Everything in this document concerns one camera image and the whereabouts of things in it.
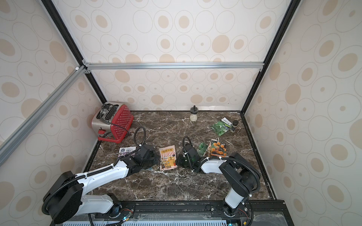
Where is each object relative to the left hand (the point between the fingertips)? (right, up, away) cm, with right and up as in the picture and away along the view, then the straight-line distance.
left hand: (164, 157), depth 85 cm
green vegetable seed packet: (+42, +18, +25) cm, 52 cm away
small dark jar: (+48, +20, +16) cm, 55 cm away
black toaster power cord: (-32, +18, +13) cm, 39 cm away
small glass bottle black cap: (+19, +29, +23) cm, 42 cm away
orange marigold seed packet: (+34, +4, +12) cm, 36 cm away
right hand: (+9, -3, +5) cm, 10 cm away
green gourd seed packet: (+25, +3, +12) cm, 28 cm away
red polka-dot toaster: (-35, +22, +6) cm, 42 cm away
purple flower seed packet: (-28, +2, +10) cm, 30 cm away
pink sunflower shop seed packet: (+1, -2, +7) cm, 8 cm away
